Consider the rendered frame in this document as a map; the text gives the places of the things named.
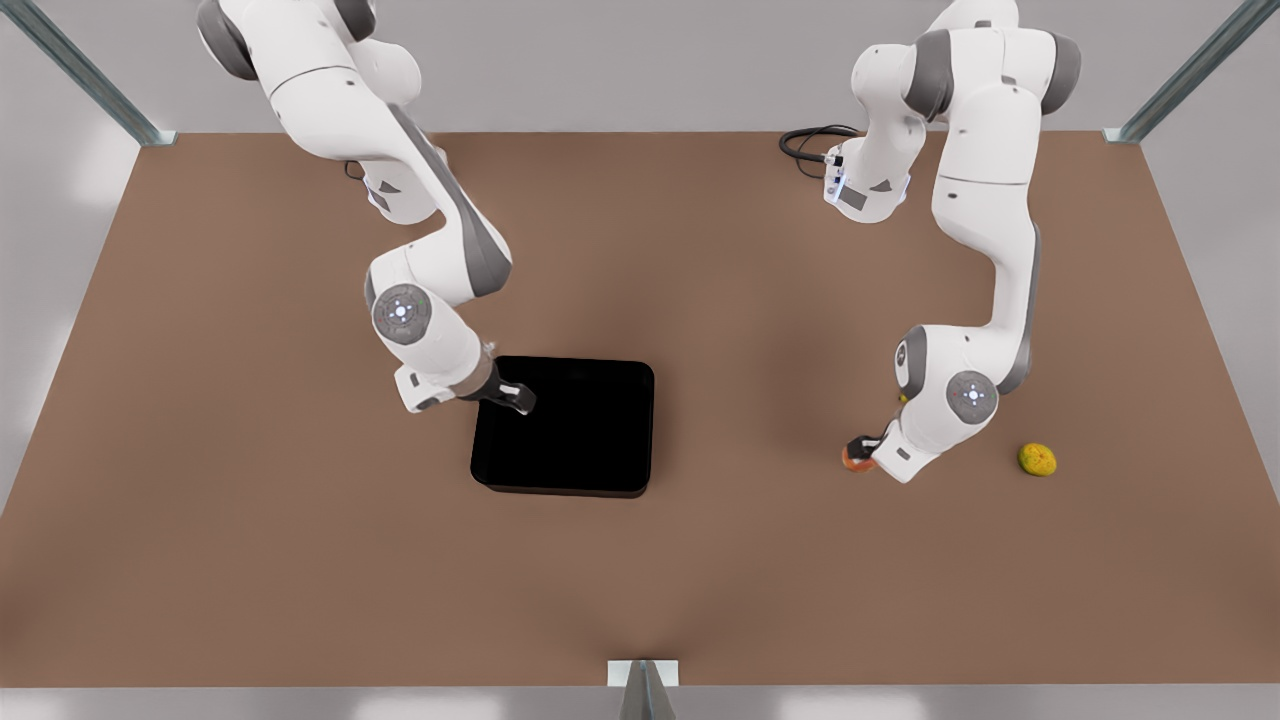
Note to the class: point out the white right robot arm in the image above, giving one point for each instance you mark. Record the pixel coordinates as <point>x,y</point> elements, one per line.
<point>330,95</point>

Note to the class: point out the silver frame post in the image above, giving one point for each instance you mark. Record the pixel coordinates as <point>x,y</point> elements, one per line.
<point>1190,75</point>
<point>85,75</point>
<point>643,690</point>

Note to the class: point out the black square tray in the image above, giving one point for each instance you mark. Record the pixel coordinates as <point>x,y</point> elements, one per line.
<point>570,430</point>

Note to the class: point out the orange round fruit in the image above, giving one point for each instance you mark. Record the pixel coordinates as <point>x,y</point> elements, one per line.
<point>856,462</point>

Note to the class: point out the yellow green lemon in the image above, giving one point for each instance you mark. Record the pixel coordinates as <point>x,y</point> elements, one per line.
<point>1037,459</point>

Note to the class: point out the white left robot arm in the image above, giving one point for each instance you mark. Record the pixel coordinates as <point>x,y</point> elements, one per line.
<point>985,170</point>

